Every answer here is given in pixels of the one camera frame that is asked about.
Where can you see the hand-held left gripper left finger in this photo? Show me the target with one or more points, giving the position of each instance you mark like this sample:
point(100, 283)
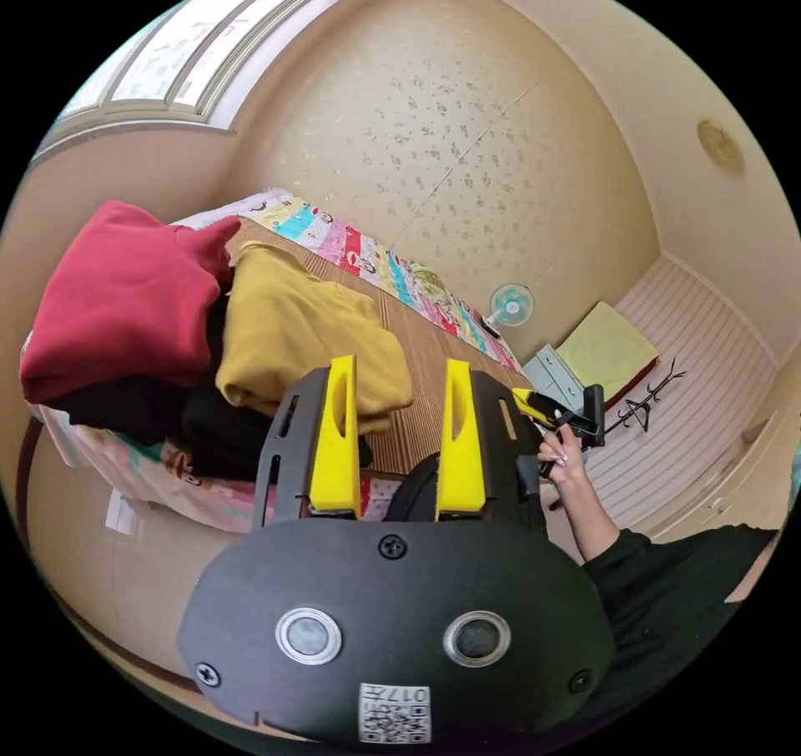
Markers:
point(335, 455)

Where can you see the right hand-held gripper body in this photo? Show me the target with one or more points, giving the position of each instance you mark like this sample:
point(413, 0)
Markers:
point(566, 419)

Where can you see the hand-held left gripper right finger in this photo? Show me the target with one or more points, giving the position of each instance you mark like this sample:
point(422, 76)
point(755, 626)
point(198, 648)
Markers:
point(462, 462)

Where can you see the person's right forearm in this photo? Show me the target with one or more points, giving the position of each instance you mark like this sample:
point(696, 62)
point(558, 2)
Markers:
point(594, 521)

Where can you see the mustard brown long sleeve shirt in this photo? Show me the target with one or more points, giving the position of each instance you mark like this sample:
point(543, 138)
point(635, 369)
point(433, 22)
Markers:
point(294, 330)

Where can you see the person's right hand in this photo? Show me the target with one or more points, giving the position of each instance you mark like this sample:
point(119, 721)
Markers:
point(563, 459)

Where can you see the grey drawer cabinet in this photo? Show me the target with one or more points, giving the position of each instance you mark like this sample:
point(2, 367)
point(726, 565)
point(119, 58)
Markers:
point(551, 374)

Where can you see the black coat rack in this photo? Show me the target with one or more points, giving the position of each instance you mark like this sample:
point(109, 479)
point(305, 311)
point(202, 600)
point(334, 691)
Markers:
point(644, 402)

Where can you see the yellow folded blanket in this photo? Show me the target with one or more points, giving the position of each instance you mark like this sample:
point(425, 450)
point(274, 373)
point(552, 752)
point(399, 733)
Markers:
point(607, 346)

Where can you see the small blue fan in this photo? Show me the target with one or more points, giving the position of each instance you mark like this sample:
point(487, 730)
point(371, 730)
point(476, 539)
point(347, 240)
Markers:
point(512, 305)

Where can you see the bed with woven mat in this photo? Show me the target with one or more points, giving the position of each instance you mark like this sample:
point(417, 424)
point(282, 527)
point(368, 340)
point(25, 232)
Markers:
point(425, 355)

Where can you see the person's body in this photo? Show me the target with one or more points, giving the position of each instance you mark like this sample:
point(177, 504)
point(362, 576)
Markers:
point(676, 593)

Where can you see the pile of clothes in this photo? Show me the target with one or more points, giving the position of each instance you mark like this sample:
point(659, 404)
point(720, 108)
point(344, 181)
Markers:
point(125, 293)

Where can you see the round ceiling lamp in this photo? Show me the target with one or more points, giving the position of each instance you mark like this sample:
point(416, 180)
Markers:
point(719, 146)

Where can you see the window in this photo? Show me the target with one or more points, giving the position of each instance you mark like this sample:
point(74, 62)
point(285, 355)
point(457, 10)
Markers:
point(181, 61)

